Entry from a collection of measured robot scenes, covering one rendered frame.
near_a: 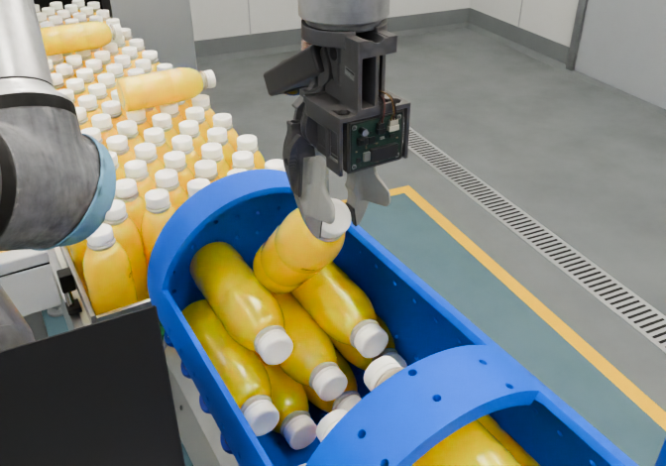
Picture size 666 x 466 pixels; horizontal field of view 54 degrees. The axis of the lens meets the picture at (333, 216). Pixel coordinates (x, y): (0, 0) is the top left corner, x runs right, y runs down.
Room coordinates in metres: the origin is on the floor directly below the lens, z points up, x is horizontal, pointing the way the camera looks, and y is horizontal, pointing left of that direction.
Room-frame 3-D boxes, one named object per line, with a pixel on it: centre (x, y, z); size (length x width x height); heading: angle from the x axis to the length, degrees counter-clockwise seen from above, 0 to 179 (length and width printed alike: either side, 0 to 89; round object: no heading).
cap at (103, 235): (0.82, 0.35, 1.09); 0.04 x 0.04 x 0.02
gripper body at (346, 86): (0.54, -0.01, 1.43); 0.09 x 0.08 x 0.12; 31
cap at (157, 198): (0.93, 0.29, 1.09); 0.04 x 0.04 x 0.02
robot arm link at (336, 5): (0.54, -0.01, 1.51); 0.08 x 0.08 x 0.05
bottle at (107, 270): (0.82, 0.35, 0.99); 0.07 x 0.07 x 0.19
